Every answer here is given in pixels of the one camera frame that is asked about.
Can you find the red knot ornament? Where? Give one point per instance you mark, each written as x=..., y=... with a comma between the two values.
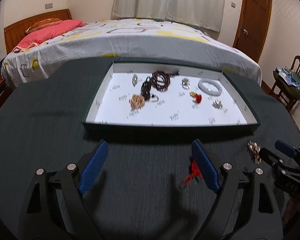
x=197, y=98

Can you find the gold pearl brooch cluster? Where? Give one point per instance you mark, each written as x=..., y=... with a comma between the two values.
x=254, y=150

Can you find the dark grey table cloth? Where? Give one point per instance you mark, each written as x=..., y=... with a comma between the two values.
x=138, y=195

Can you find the silver rhinestone bar brooch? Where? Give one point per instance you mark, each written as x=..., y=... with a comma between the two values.
x=134, y=80

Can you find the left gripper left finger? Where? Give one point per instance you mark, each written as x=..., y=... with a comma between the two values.
x=41, y=217

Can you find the green jewelry tray box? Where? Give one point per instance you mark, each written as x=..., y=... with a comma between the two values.
x=166, y=89

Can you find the white curtains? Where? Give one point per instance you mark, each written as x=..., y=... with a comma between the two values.
x=207, y=14

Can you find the wooden chair with clothes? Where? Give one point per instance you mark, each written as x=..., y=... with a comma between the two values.
x=286, y=87

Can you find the brown wooden door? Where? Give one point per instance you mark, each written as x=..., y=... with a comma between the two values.
x=253, y=27

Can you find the red cord gold lock pendant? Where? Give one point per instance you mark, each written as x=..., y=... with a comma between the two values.
x=194, y=173

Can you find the wooden headboard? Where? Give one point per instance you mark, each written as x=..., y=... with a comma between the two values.
x=15, y=32

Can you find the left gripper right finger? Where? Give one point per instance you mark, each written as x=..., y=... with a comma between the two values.
x=258, y=216

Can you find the rose gold small brooch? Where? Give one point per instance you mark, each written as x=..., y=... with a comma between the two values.
x=137, y=102

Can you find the right hand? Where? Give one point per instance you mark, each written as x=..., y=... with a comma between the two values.
x=291, y=220

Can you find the orange patterned cushion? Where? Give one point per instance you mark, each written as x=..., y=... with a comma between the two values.
x=43, y=24

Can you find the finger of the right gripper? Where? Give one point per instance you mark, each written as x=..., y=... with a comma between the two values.
x=271, y=159
x=288, y=150

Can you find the bed with patterned sheet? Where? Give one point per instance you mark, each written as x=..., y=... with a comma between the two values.
x=141, y=38

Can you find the white jade bangle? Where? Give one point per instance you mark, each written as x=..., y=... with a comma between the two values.
x=210, y=87

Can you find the pink pillow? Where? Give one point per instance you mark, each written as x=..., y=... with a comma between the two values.
x=38, y=37

